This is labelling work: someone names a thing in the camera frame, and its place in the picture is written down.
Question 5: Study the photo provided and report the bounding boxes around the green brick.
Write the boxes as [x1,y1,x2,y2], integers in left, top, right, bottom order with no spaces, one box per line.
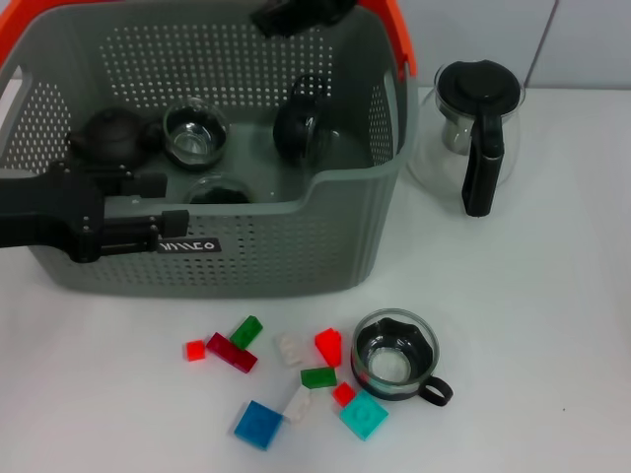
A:
[300,367,338,390]
[229,314,264,350]

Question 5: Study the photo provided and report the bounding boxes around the blue square plate brick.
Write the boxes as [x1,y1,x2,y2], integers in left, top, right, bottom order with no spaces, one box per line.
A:
[233,399,285,451]

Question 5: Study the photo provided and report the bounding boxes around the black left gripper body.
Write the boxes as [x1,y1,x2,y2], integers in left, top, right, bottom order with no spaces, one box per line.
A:
[0,161,135,266]

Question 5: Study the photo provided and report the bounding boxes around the grey perforated storage bin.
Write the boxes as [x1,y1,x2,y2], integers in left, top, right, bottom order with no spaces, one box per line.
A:
[0,2,414,302]

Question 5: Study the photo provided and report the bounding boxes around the glass pot with black lid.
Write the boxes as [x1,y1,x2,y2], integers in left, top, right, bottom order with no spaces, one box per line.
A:
[406,58,526,218]

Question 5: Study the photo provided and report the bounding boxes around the white two-stud brick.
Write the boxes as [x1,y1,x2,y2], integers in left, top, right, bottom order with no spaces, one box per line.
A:
[273,332,308,369]

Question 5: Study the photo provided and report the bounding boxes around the red sloped brick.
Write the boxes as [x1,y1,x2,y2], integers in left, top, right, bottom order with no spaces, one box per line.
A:
[314,328,345,369]

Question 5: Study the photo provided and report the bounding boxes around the teal square plate brick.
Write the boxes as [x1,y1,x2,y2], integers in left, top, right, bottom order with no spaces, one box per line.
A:
[338,389,390,441]

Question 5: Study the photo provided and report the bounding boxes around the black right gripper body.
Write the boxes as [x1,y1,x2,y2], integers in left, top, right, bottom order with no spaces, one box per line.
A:
[315,0,356,25]

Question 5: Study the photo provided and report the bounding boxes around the dark clay teapot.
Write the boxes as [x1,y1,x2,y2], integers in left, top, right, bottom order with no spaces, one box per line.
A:
[66,106,164,167]

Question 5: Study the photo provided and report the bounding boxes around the glass teacup with black holder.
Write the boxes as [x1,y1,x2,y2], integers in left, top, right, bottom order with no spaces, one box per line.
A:
[272,73,369,168]
[350,307,455,408]
[183,173,252,205]
[161,97,231,172]

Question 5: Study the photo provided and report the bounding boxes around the orange bin handle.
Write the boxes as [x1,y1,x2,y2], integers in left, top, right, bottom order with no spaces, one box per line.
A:
[0,0,419,80]

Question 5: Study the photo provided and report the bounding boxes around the dark red long brick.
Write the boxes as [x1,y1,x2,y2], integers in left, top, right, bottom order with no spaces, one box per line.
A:
[205,332,259,374]

